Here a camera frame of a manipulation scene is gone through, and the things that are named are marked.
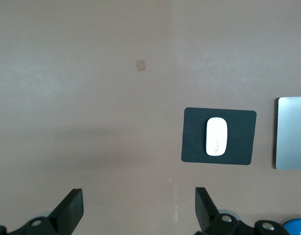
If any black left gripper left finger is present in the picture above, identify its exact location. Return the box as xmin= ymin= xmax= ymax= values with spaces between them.
xmin=7 ymin=188 xmax=84 ymax=235

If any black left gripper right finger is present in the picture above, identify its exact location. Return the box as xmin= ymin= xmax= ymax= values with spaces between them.
xmin=195 ymin=187 xmax=254 ymax=235

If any white computer mouse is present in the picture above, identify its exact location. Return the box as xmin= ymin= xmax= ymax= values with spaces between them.
xmin=205 ymin=117 xmax=228 ymax=157

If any black mouse pad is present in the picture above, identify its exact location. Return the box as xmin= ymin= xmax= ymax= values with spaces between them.
xmin=181 ymin=107 xmax=257 ymax=165

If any blue desk lamp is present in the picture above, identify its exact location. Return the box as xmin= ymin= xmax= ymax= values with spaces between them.
xmin=282 ymin=217 xmax=301 ymax=235

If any silver closed laptop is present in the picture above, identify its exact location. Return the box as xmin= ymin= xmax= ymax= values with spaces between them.
xmin=274 ymin=96 xmax=301 ymax=170

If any small brown tape patch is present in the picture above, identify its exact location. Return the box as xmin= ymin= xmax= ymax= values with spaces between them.
xmin=136 ymin=59 xmax=147 ymax=72

